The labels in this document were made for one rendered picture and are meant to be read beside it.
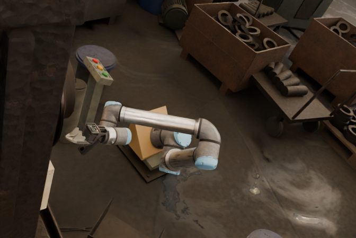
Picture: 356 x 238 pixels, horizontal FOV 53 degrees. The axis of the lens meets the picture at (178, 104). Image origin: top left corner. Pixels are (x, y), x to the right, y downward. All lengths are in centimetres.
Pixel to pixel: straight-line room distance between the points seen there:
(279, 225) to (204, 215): 63
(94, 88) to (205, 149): 97
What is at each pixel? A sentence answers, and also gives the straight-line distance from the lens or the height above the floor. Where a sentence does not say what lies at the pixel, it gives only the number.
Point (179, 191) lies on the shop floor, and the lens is 270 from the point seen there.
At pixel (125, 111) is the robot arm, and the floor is 74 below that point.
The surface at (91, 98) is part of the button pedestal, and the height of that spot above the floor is 37.
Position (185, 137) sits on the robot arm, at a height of 41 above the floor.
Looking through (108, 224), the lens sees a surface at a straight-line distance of 167.
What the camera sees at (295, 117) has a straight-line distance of 352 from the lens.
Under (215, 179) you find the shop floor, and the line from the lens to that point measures 292.
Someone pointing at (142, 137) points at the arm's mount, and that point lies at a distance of 258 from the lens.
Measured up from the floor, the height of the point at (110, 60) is 43.
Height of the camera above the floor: 201
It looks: 36 degrees down
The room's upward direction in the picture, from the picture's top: 24 degrees clockwise
